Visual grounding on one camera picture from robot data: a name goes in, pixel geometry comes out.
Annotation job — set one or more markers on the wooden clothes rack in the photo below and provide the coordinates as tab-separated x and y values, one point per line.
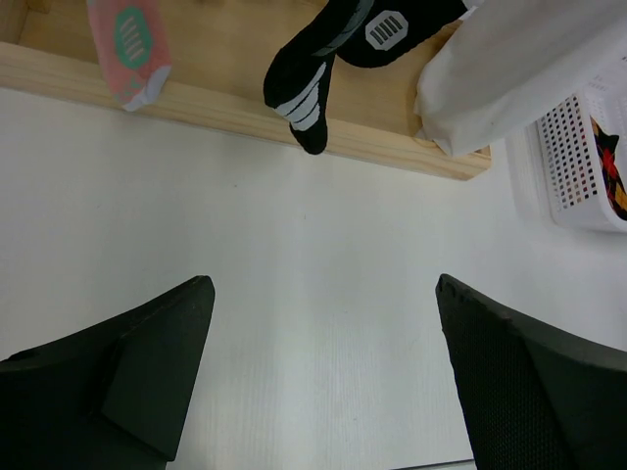
220	52

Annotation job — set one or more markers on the black sock grey patch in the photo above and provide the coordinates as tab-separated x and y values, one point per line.
394	27

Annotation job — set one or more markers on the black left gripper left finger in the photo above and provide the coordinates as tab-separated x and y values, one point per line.
111	396

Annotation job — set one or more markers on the black sock white stripes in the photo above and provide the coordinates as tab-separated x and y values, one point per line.
297	82

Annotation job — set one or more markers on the pink sock green patch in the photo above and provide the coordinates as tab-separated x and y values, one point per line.
132	49

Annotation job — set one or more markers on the white plastic basket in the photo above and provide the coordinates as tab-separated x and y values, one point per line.
554	166

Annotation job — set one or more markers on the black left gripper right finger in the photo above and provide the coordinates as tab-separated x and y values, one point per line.
532	396

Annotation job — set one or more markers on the white cloth on hanger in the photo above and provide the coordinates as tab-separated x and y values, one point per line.
509	63

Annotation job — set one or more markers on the argyle black orange sock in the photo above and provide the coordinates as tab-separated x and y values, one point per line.
607	145

